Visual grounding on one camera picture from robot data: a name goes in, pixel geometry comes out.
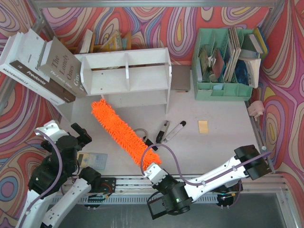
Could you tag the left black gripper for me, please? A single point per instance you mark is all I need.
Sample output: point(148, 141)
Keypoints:
point(79, 133)

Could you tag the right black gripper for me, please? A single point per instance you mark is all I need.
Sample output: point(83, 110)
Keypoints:
point(163, 183)

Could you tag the orange microfiber duster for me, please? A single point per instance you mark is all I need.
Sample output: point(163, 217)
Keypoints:
point(123, 134)

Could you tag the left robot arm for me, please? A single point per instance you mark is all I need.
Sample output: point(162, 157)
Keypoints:
point(47, 179)

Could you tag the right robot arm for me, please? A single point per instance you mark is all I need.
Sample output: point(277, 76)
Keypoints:
point(247, 163)

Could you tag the white wooden bookshelf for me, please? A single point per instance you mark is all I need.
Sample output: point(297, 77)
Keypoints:
point(128, 78)

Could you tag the brown book Fredonia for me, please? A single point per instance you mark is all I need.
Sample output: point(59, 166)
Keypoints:
point(31, 72)

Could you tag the black T-shaped plastic part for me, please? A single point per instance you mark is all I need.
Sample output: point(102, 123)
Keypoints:
point(148, 142)

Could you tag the black white stapler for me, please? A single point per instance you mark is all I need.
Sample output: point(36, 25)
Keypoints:
point(162, 133)

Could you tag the white marker black cap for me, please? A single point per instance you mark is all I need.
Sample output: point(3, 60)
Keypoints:
point(174, 131)

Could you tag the yellow sticky note pad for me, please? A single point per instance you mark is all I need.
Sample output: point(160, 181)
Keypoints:
point(203, 126)

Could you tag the grey book The Lonely Ones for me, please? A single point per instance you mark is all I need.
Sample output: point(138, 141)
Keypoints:
point(63, 67)

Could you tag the wooden rack with books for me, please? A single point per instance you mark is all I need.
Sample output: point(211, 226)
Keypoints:
point(115, 43)

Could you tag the white book Mademoiselle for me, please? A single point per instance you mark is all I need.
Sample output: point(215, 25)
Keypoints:
point(27, 48)

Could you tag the grey notebook with pencil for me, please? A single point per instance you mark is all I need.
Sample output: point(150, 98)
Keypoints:
point(180, 80)

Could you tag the pink piggy figurine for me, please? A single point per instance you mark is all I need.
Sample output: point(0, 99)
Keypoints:
point(256, 109)

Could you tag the mint green desk organizer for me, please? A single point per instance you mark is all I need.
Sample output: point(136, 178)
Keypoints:
point(214, 61)

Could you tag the white paperback book stack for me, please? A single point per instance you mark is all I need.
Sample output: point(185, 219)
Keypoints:
point(247, 71)

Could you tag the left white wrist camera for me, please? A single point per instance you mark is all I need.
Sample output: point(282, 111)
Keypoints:
point(52, 130)

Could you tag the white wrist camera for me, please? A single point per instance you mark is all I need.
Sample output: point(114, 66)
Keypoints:
point(52, 130)
point(155, 173)

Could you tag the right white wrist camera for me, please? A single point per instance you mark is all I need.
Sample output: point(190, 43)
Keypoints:
point(155, 173)

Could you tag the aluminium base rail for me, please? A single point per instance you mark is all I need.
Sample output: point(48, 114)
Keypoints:
point(121, 190)

